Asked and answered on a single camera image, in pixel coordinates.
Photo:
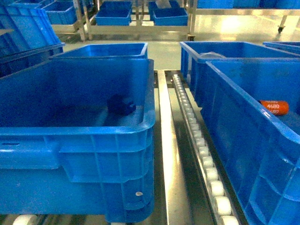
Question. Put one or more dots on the blue block part with knob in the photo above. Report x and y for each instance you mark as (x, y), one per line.
(121, 105)

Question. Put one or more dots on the stacked blue crate left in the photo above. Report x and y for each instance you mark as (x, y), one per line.
(30, 39)

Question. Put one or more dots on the blue plastic bin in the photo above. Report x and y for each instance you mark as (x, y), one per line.
(102, 51)
(62, 152)
(240, 74)
(260, 153)

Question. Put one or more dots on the left far blue plastic bin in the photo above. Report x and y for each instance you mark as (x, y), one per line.
(102, 51)

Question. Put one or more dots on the left near blue plastic bin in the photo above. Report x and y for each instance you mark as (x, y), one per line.
(62, 152)

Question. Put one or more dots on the right near blue plastic bin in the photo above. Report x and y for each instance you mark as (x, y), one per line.
(260, 153)

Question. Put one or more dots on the steel rail divider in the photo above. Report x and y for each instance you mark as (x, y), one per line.
(175, 191)

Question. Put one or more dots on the orange cylindrical cap 4680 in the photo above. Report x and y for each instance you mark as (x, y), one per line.
(278, 108)

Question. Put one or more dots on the white roller conveyor track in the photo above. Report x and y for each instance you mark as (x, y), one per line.
(223, 210)

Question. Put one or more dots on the right far blue plastic bin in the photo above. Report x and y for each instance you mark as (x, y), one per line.
(240, 74)

